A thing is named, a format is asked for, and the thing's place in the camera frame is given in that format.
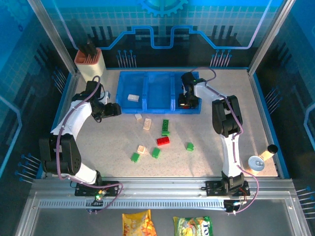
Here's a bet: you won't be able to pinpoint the long green lego brick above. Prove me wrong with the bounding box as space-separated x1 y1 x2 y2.
161 118 171 137

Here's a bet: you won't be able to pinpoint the long red lego brick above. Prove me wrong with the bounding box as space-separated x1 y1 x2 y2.
156 136 171 146

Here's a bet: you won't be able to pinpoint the blue three-compartment bin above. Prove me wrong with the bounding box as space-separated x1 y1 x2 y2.
115 71 202 115

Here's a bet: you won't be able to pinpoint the beige utensil holder terracotta rim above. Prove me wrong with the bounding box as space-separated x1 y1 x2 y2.
74 48 107 89

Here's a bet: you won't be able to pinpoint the silver pull-tab can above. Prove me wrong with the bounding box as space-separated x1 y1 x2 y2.
247 155 266 176

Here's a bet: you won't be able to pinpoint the brown bottle black cap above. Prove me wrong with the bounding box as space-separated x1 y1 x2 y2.
260 144 279 162

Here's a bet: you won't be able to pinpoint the yellow snack bag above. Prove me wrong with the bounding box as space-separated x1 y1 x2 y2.
122 209 158 236

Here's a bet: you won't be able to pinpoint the green snack bag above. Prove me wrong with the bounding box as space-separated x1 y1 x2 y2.
173 216 213 236

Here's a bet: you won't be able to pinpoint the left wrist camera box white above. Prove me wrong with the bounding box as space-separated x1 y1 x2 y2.
99 91 111 104

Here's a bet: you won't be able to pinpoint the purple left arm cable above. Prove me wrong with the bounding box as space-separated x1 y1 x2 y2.
56 75 124 215

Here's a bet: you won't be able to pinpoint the black utensil handles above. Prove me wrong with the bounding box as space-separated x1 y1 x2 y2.
78 39 98 59

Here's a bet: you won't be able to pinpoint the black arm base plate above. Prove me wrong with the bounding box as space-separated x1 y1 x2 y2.
74 180 120 197
205 180 251 197

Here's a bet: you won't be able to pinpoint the aluminium frame rail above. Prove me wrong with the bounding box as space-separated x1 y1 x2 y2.
31 177 297 195

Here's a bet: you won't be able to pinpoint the aluminium frame post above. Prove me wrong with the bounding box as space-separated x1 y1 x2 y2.
27 0 81 77
247 0 297 76

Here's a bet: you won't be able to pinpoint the slotted grey cable duct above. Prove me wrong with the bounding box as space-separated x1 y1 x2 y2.
38 199 226 209

